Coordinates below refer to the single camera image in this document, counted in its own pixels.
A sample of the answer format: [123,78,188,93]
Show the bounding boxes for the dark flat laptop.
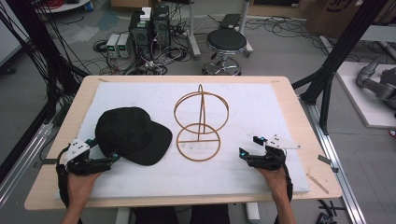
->
[219,13,243,30]

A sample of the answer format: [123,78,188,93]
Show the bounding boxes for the grey metal bracket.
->
[317,154,339,174]

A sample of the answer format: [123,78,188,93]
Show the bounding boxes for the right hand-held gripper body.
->
[247,133,302,172]

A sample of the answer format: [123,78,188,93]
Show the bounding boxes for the white platform board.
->
[335,61,396,129]

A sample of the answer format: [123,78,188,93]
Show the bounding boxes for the cardboard box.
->
[305,0,379,39]

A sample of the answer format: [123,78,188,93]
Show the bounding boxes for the person's left hand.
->
[66,171,104,202]

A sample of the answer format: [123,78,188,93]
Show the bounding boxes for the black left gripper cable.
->
[55,145,72,209]

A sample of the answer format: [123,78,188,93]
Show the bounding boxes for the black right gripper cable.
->
[280,148,294,203]

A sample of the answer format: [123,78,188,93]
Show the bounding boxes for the tan wire hat stand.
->
[173,83,231,162]

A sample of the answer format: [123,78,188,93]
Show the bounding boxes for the grey bench power supply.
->
[106,33,121,59]
[117,33,133,59]

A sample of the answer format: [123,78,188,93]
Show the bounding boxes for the white table leg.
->
[115,206,133,224]
[245,202,262,224]

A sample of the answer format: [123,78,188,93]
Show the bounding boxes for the round white table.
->
[35,0,92,14]

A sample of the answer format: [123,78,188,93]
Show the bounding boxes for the black computer tower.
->
[151,5,172,49]
[128,9,154,61]

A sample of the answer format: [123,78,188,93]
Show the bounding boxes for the person's legs in dark trousers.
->
[133,203,232,224]

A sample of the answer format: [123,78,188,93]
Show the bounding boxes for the aluminium floor rail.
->
[0,121,54,209]
[299,95,368,224]

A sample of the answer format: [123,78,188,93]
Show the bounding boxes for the white foam mat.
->
[55,81,311,201]

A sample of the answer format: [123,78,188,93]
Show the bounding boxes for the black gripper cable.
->
[55,145,72,209]
[280,148,294,203]

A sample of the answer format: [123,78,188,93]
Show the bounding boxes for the white desk leg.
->
[186,0,203,61]
[236,0,255,58]

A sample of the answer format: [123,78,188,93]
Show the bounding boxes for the person's right hand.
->
[255,165,290,195]

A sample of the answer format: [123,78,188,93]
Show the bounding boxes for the small white box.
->
[139,7,153,22]

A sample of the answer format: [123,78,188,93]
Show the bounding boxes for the tangle of floor cables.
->
[92,27,191,77]

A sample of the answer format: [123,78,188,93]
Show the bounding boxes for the black round stool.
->
[202,27,255,77]

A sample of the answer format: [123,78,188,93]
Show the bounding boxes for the black metal frame post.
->
[291,0,389,135]
[0,0,90,185]

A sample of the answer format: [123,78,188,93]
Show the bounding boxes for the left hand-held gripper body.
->
[60,137,113,176]

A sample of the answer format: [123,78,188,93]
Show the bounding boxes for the black baseball cap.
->
[94,106,174,167]

